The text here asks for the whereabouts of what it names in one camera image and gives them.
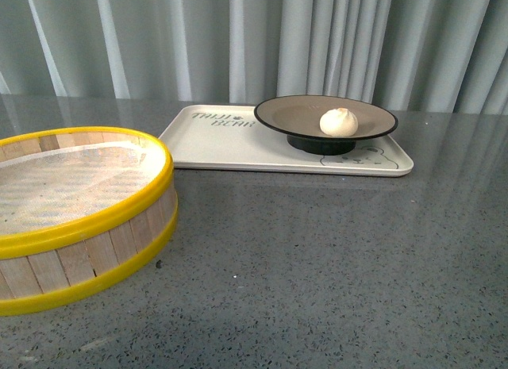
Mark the beige plate with black rim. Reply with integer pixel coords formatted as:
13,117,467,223
254,95,398,156

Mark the white steamed bun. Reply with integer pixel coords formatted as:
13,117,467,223
319,108,359,138

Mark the white bear print tray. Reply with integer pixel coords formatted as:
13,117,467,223
160,105,414,177

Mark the yellow rimmed wooden steamer basket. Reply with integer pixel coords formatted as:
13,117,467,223
1,126,178,316

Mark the white mesh steamer liner cloth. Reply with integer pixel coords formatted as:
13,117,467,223
1,141,166,235

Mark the grey pleated curtain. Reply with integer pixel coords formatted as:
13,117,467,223
1,0,507,114

